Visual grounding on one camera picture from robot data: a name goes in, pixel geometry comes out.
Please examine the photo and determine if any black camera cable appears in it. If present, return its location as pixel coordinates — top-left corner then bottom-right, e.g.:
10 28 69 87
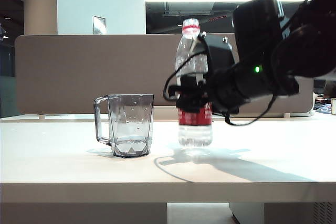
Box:
163 50 208 101

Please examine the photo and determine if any silver wall plaque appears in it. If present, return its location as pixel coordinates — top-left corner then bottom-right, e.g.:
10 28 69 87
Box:
92 15 107 35

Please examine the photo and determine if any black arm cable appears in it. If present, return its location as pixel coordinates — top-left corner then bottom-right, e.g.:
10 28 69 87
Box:
224 95 276 126

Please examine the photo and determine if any brown fabric desk partition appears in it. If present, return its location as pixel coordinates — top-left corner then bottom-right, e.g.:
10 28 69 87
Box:
15 34 315 119

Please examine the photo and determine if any clear red-label mineral water bottle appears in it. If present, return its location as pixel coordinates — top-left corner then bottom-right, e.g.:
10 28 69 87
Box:
175 18 213 148

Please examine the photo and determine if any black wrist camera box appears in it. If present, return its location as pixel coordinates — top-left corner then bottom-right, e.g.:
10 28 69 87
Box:
195 31 236 77

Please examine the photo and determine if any grey transparent plastic mug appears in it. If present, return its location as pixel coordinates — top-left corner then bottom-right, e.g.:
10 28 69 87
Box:
94 93 154 159

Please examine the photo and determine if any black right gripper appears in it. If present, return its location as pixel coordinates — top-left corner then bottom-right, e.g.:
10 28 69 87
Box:
167 66 250 116

